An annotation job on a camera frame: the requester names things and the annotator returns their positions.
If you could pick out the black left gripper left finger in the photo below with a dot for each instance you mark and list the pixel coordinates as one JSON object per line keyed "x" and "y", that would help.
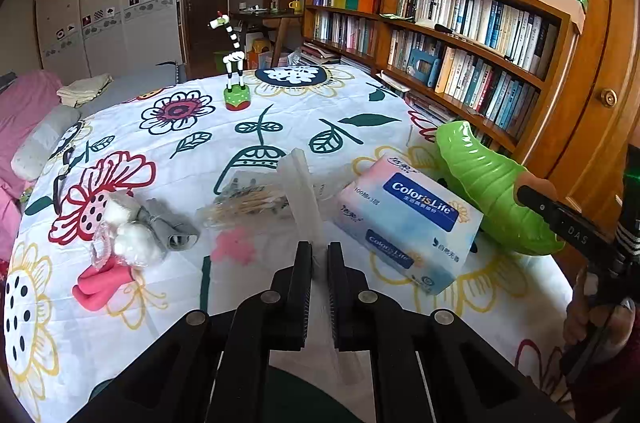
{"x": 290, "y": 314}

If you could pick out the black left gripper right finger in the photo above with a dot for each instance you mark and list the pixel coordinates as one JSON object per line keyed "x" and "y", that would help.
{"x": 351, "y": 318}

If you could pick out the pink butterfly sponge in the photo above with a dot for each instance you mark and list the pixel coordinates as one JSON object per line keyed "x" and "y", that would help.
{"x": 235, "y": 244}

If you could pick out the bag of cotton swabs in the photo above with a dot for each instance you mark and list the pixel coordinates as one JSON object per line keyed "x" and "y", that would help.
{"x": 250, "y": 199}

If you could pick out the orange makeup sponge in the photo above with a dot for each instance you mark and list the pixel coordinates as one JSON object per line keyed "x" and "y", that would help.
{"x": 542, "y": 186}

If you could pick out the grey cloth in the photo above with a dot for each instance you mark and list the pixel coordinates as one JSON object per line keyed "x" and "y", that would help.
{"x": 174, "y": 231}

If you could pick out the white paper towel strip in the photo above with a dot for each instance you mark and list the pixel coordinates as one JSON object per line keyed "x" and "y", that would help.
{"x": 295, "y": 178}

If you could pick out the bag of cotton balls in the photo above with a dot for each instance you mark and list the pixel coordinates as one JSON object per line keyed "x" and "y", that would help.
{"x": 136, "y": 245}

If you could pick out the pink lace scrunchie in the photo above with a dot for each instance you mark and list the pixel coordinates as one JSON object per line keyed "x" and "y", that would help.
{"x": 102, "y": 245}

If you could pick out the pink foam hair roller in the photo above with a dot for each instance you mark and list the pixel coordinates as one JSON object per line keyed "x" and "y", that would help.
{"x": 95, "y": 287}

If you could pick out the person's right hand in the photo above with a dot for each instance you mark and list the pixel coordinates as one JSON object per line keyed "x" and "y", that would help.
{"x": 581, "y": 312}

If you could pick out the blue tissue pack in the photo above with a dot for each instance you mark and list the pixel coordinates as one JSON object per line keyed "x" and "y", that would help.
{"x": 410, "y": 221}

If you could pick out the orange wooden door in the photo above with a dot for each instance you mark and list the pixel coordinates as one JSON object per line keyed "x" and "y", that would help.
{"x": 582, "y": 149}

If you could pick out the green leaf-shaped bowl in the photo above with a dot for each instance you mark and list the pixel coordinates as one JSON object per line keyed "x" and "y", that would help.
{"x": 485, "y": 179}

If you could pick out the floral white tablecloth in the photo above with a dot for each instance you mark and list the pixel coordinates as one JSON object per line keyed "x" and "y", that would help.
{"x": 180, "y": 145}

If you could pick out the zebra giraffe push toy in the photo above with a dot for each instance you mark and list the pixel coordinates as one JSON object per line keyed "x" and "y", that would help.
{"x": 236, "y": 92}

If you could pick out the wooden bookshelf with books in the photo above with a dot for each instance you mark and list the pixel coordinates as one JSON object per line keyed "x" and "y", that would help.
{"x": 496, "y": 63}

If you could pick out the wooden desk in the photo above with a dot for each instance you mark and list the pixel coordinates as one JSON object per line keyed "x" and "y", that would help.
{"x": 264, "y": 24}

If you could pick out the grey white pillow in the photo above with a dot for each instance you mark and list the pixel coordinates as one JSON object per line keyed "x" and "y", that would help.
{"x": 29, "y": 159}

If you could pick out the folded cream blanket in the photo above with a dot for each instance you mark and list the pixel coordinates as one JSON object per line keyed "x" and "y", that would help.
{"x": 84, "y": 90}

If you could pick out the pink bed quilt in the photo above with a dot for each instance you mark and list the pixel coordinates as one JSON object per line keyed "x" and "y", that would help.
{"x": 24, "y": 104}

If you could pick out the white sliding wardrobe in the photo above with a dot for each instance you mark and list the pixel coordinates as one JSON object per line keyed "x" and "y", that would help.
{"x": 85, "y": 38}

